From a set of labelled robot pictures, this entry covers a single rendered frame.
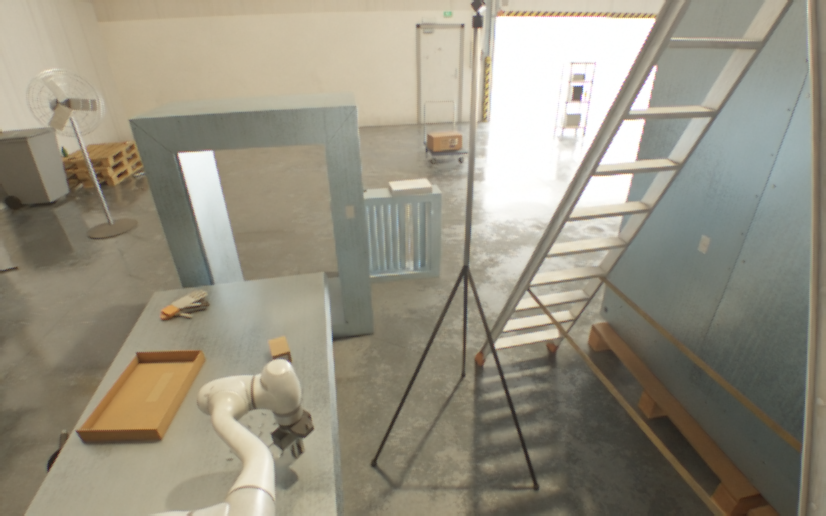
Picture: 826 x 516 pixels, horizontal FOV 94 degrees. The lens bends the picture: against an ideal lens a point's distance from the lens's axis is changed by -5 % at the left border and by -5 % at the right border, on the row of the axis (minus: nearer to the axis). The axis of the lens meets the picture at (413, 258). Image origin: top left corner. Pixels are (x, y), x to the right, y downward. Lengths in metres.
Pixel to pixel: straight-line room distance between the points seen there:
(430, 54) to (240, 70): 4.23
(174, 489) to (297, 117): 1.77
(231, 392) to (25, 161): 6.27
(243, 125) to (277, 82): 7.86
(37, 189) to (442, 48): 7.95
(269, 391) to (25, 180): 6.44
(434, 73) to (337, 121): 8.07
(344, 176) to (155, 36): 8.72
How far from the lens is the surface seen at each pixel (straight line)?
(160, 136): 2.60
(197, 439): 1.76
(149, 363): 2.18
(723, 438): 2.52
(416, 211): 3.44
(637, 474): 2.49
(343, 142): 2.42
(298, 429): 1.40
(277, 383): 1.28
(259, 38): 10.30
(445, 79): 10.44
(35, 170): 7.30
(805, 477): 1.24
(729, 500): 2.47
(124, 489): 1.74
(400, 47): 10.24
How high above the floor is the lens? 1.90
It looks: 29 degrees down
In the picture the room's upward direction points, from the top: 1 degrees counter-clockwise
